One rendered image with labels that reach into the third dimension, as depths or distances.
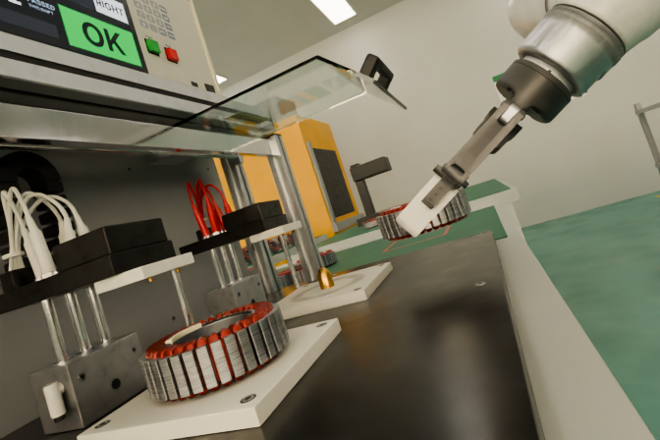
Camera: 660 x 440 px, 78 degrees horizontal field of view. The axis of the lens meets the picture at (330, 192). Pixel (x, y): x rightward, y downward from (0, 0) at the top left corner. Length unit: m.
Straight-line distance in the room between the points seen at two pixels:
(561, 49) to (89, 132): 0.47
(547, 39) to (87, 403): 0.54
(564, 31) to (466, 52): 5.30
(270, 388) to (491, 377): 0.13
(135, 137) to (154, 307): 0.27
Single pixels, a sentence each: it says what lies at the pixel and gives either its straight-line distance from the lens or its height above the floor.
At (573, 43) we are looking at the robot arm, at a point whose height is 0.96.
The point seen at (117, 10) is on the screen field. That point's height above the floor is 1.22.
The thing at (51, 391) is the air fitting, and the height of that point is 0.81.
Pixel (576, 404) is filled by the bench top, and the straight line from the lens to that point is 0.25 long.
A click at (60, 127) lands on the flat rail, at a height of 1.03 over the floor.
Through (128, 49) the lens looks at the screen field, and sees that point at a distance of 0.63.
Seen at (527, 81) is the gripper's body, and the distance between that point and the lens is 0.49.
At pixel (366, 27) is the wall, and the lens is 6.10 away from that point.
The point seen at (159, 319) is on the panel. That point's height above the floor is 0.81.
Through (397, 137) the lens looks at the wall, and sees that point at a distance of 5.71.
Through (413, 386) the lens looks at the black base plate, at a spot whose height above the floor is 0.77.
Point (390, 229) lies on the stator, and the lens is 0.49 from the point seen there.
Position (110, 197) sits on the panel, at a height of 1.00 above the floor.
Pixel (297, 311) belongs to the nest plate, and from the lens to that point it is 0.51.
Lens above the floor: 0.87
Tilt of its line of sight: 3 degrees up
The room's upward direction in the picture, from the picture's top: 18 degrees counter-clockwise
